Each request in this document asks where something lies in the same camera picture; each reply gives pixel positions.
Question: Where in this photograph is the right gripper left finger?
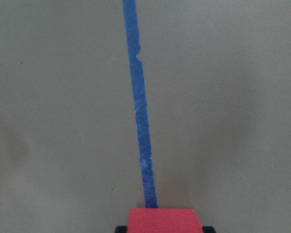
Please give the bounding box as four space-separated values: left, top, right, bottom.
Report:
115 226 127 233

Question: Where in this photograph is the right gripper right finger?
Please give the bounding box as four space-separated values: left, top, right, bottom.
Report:
202 226 215 233

